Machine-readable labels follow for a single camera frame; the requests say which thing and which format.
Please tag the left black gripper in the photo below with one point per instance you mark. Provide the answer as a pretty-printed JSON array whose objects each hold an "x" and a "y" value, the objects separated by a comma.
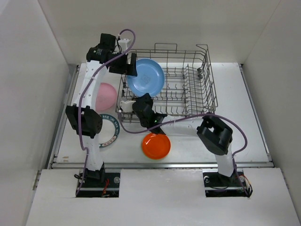
[{"x": 129, "y": 69}]

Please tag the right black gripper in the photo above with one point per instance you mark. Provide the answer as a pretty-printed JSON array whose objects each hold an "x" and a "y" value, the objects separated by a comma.
[{"x": 147, "y": 98}]

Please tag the small orange plate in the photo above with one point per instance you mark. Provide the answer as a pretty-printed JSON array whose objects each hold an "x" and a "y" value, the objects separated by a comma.
[{"x": 156, "y": 146}]

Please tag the blue plate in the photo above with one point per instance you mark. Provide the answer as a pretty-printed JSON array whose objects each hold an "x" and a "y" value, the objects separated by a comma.
[{"x": 150, "y": 78}]

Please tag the pink plate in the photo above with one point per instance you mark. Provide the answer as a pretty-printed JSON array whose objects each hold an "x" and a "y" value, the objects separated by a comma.
[{"x": 106, "y": 97}]

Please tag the white plate teal lettered rim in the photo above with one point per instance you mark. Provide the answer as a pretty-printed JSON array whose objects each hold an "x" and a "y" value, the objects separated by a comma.
[{"x": 109, "y": 132}]

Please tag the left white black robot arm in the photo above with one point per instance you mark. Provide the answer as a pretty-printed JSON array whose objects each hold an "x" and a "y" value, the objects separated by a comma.
[{"x": 110, "y": 55}]

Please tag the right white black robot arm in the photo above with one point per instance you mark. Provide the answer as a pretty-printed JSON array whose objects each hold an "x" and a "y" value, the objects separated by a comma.
[{"x": 213, "y": 132}]

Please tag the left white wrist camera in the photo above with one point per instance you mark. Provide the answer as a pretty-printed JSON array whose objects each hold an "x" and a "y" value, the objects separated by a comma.
[{"x": 124, "y": 45}]

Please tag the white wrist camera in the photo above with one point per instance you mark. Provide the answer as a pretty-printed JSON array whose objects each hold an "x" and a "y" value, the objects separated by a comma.
[
  {"x": 126, "y": 106},
  {"x": 124, "y": 45}
]

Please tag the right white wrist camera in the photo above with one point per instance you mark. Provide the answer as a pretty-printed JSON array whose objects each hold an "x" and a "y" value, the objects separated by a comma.
[{"x": 126, "y": 106}]

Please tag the grey wire dish rack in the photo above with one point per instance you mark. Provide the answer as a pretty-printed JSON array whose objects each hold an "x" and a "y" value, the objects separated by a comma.
[{"x": 189, "y": 86}]

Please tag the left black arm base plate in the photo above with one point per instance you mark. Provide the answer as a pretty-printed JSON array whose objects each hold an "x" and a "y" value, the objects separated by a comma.
[{"x": 92, "y": 188}]

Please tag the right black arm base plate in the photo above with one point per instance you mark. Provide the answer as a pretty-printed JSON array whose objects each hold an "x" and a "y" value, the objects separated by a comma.
[{"x": 217, "y": 185}]

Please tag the front aluminium rail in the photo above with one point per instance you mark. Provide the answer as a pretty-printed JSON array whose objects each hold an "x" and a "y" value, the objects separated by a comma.
[{"x": 56, "y": 165}]

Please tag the right aluminium rail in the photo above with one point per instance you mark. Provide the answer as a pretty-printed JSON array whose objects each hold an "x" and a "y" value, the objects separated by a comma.
[{"x": 254, "y": 113}]

